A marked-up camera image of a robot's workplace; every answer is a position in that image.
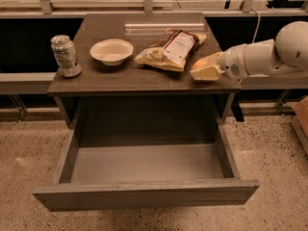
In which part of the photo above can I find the green soda can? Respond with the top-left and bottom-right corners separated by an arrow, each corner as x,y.
51,35 -> 81,78

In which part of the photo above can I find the yellow brown chip bag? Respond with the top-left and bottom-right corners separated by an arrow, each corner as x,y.
134,28 -> 207,72

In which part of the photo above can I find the white bowl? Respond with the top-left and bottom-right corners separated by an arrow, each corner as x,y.
90,38 -> 134,66

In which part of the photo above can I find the white cable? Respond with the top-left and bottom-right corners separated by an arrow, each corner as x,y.
238,8 -> 262,85

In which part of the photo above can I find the orange fruit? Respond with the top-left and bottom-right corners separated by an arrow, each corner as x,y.
192,59 -> 209,69

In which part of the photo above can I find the metal railing frame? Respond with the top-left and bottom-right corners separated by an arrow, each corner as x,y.
0,0 -> 307,94

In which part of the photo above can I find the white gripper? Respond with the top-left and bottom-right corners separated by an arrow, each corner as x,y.
191,44 -> 246,81

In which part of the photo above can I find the open grey drawer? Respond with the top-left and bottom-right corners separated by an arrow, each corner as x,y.
32,94 -> 261,213

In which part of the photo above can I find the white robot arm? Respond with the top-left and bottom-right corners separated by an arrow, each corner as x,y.
191,21 -> 308,81

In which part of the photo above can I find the cardboard box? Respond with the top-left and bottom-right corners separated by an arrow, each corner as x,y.
292,96 -> 308,155

